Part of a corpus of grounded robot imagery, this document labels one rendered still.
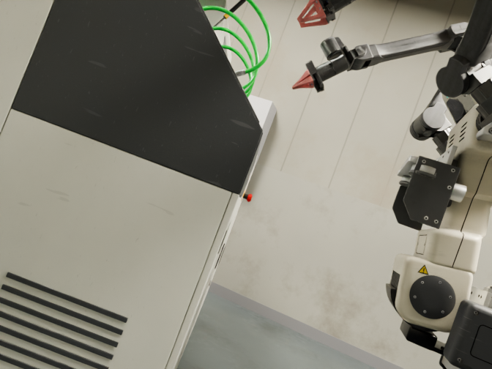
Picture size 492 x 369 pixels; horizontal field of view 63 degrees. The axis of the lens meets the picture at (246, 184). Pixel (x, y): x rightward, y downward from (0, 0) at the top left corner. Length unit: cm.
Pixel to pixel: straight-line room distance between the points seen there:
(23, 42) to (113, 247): 53
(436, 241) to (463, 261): 7
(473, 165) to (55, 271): 106
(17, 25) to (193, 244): 67
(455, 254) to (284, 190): 220
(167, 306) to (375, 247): 232
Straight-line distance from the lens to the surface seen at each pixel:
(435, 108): 145
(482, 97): 105
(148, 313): 100
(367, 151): 320
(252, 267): 320
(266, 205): 318
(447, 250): 111
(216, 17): 181
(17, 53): 114
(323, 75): 145
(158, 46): 103
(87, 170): 101
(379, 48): 153
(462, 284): 112
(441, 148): 145
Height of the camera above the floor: 78
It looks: 2 degrees up
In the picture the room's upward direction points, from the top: 21 degrees clockwise
